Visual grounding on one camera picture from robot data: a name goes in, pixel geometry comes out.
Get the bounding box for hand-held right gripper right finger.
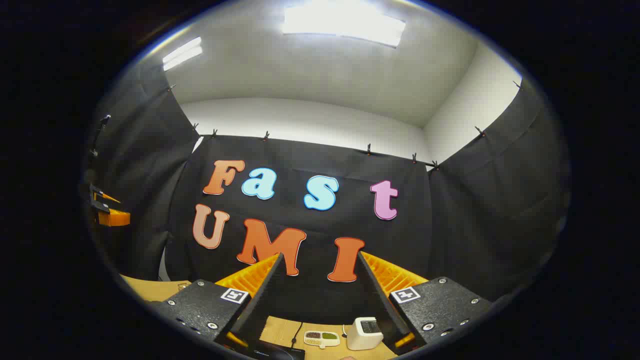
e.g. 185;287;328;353
357;251;493;353

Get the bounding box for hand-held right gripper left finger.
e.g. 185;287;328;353
150;252;285;350

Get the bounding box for black induction cooktop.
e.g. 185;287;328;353
247;340;306;360

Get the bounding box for white toaster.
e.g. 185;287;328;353
346;317;385;351

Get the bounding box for white divided bean dish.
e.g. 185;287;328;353
304;330;341;348

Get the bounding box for dark stand pole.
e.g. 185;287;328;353
89;114;112;158

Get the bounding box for black backdrop cloth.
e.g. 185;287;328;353
82;60;571;326

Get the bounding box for small ceiling light panel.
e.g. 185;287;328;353
162;36;204;72

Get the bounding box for row of black clips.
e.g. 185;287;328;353
167;80;523;172

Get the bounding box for large ceiling light panel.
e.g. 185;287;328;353
281;2;407;48

